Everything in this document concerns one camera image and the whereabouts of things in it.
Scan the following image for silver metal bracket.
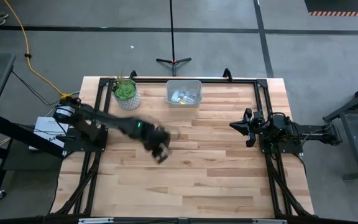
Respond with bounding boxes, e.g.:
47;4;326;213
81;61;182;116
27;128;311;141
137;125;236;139
78;217;115;224
251;218;288;224

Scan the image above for white paper sheet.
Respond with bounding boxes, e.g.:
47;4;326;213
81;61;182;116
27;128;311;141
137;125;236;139
33;116;70;151

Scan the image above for white triangle-patterned plant pot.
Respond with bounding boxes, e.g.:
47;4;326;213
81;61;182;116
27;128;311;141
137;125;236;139
112;88;142;111

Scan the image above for black mat orange stripes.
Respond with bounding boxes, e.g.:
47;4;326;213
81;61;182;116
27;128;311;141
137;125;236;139
304;0;358;17

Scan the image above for light grey plastic basket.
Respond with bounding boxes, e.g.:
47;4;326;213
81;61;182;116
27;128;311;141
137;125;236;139
165;80;203;109

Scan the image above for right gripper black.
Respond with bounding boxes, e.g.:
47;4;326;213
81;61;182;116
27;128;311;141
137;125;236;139
229;108;265;148

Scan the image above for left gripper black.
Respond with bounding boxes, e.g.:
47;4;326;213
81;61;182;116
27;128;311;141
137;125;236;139
141;123;172;165

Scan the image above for yellow power cable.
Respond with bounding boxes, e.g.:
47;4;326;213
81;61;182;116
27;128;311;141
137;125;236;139
4;0;73;100

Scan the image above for black tripod stand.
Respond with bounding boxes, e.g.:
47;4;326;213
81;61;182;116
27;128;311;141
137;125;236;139
155;0;192;77

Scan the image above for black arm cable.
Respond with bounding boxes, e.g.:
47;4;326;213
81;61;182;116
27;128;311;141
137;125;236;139
265;111;294;133

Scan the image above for black aluminium rig frame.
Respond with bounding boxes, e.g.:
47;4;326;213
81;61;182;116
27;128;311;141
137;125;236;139
44;68;315;224

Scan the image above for thin black cable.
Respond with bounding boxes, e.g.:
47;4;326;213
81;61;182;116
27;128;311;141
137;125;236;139
10;70;59;109

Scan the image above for green succulent plant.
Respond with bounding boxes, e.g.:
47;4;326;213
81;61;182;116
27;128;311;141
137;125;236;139
112;71;137;101

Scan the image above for pill bottle yellow label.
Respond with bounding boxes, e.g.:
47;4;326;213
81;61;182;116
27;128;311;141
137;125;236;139
177;96;196;106

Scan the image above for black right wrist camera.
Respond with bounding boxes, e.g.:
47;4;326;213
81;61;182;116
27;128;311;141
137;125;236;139
252;111;265;126

